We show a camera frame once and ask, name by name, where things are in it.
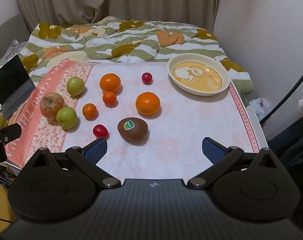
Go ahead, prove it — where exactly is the green floral quilt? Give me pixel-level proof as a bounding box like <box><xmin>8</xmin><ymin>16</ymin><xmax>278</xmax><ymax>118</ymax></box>
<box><xmin>0</xmin><ymin>16</ymin><xmax>255</xmax><ymax>123</ymax></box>

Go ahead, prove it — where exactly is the beige curtain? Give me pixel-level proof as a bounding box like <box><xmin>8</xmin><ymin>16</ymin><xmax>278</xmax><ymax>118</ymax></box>
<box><xmin>13</xmin><ymin>0</ymin><xmax>220</xmax><ymax>34</ymax></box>

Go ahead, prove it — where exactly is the large orange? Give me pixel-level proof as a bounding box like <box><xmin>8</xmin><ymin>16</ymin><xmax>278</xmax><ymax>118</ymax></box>
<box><xmin>99</xmin><ymin>73</ymin><xmax>121</xmax><ymax>94</ymax></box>
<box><xmin>135</xmin><ymin>92</ymin><xmax>161</xmax><ymax>116</ymax></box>

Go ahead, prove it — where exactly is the black cable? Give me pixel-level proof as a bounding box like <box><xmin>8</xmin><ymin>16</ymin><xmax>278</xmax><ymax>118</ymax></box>
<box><xmin>259</xmin><ymin>62</ymin><xmax>303</xmax><ymax>125</ymax></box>

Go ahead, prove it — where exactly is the wrinkled brown apple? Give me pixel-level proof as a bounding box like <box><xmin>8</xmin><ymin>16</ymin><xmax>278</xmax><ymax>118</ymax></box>
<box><xmin>40</xmin><ymin>92</ymin><xmax>65</xmax><ymax>121</ymax></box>

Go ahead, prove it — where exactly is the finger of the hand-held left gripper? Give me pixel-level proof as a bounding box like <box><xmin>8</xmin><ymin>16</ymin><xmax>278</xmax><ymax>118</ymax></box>
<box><xmin>1</xmin><ymin>123</ymin><xmax>22</xmax><ymax>144</ymax></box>

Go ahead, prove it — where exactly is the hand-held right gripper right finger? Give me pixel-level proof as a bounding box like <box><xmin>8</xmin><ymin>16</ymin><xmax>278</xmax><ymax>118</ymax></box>
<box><xmin>188</xmin><ymin>137</ymin><xmax>287</xmax><ymax>190</ymax></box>

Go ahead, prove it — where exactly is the pink floral tablecloth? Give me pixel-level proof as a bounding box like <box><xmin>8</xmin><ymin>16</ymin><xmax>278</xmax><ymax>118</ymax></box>
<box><xmin>4</xmin><ymin>60</ymin><xmax>262</xmax><ymax>169</ymax></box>

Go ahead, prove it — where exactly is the white plastic bag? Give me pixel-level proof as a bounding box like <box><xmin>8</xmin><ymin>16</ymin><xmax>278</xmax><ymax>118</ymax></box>
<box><xmin>248</xmin><ymin>97</ymin><xmax>270</xmax><ymax>123</ymax></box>

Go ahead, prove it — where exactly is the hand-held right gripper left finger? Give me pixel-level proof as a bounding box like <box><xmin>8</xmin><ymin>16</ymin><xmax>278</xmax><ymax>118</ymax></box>
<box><xmin>23</xmin><ymin>138</ymin><xmax>121</xmax><ymax>189</ymax></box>

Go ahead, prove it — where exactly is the grey patterned cloth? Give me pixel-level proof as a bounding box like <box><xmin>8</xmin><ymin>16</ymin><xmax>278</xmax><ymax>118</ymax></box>
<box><xmin>0</xmin><ymin>38</ymin><xmax>27</xmax><ymax>68</ymax></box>

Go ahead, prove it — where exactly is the brown kiwi with sticker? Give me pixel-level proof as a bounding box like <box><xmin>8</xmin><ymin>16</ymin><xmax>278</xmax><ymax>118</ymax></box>
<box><xmin>117</xmin><ymin>117</ymin><xmax>149</xmax><ymax>145</ymax></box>

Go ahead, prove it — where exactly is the beige padded headboard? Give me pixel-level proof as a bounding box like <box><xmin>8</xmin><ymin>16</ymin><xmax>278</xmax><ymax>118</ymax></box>
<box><xmin>0</xmin><ymin>14</ymin><xmax>30</xmax><ymax>68</ymax></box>

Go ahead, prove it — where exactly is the dark cloth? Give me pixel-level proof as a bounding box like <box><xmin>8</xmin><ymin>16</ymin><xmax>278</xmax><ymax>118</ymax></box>
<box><xmin>266</xmin><ymin>116</ymin><xmax>303</xmax><ymax>173</ymax></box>

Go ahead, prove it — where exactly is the black laptop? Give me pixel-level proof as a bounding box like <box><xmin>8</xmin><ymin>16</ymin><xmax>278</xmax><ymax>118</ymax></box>
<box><xmin>0</xmin><ymin>54</ymin><xmax>36</xmax><ymax>121</ymax></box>

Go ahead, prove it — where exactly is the small mandarin orange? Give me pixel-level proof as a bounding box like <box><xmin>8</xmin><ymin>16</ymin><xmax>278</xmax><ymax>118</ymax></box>
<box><xmin>82</xmin><ymin>103</ymin><xmax>98</xmax><ymax>119</ymax></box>
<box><xmin>102</xmin><ymin>91</ymin><xmax>117</xmax><ymax>107</ymax></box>

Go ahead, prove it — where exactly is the yellow object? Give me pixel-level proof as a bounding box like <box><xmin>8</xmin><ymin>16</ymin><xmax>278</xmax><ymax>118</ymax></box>
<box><xmin>0</xmin><ymin>182</ymin><xmax>14</xmax><ymax>230</ymax></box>

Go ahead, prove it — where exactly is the green apple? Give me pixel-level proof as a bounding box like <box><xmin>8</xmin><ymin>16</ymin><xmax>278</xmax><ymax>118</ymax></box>
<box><xmin>56</xmin><ymin>107</ymin><xmax>78</xmax><ymax>130</ymax></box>
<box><xmin>67</xmin><ymin>77</ymin><xmax>86</xmax><ymax>97</ymax></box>

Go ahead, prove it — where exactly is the cream cartoon plate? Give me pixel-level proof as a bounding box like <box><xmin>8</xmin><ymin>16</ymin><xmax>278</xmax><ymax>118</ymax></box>
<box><xmin>167</xmin><ymin>53</ymin><xmax>230</xmax><ymax>96</ymax></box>

